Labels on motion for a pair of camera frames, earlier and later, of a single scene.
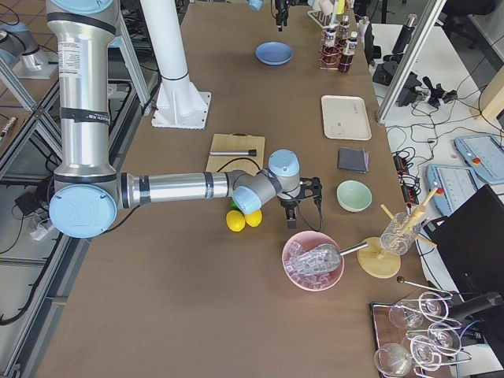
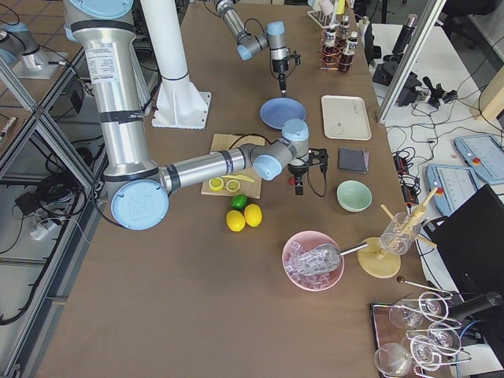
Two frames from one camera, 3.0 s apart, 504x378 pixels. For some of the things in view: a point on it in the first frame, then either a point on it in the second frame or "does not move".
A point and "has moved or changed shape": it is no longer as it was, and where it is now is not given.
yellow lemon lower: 235,220 does not move
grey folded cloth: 353,160 does not move
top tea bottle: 330,36 does not move
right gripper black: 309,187 to 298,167
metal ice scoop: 320,259 does not move
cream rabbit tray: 346,117 does not move
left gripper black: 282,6 to 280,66
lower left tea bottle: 346,59 does not move
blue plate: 274,53 has moved or changed shape
